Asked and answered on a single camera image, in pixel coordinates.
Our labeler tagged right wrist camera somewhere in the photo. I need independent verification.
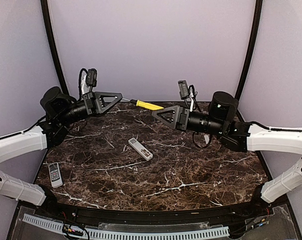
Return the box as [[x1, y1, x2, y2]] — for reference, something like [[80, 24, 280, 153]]
[[178, 80, 190, 100]]

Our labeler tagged grey remote control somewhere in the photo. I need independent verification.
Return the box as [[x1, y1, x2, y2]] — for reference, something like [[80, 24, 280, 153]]
[[49, 162, 63, 189]]

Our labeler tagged right black frame post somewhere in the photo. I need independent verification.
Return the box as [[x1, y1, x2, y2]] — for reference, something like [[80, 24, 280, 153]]
[[235, 0, 263, 102]]

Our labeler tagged white remote control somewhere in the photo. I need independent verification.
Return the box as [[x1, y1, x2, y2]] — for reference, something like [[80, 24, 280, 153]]
[[128, 138, 153, 161]]

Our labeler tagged black front rail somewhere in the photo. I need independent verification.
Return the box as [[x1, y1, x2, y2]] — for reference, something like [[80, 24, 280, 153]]
[[35, 194, 286, 226]]

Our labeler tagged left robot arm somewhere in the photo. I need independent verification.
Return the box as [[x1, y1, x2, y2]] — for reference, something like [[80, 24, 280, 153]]
[[0, 86, 123, 218]]

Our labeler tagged black frame post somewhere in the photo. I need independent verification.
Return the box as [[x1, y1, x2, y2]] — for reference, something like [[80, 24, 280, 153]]
[[235, 0, 263, 102], [40, 0, 69, 95]]

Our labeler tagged white slotted cable duct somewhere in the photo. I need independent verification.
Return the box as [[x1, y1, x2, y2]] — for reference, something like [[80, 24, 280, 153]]
[[22, 214, 229, 240]]

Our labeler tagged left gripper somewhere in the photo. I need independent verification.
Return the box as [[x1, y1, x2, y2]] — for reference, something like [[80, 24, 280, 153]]
[[57, 90, 123, 126]]

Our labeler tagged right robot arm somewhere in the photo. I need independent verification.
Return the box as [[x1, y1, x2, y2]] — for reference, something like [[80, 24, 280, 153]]
[[152, 91, 302, 217]]

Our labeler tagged left black frame post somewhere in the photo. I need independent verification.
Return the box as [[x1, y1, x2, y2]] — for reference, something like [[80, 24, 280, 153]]
[[40, 0, 69, 95]]

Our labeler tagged yellow handled screwdriver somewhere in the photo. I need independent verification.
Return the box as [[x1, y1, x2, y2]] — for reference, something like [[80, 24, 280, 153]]
[[122, 98, 164, 111]]

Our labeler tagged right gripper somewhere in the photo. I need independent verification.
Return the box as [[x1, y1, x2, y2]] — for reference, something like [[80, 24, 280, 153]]
[[152, 104, 226, 136]]

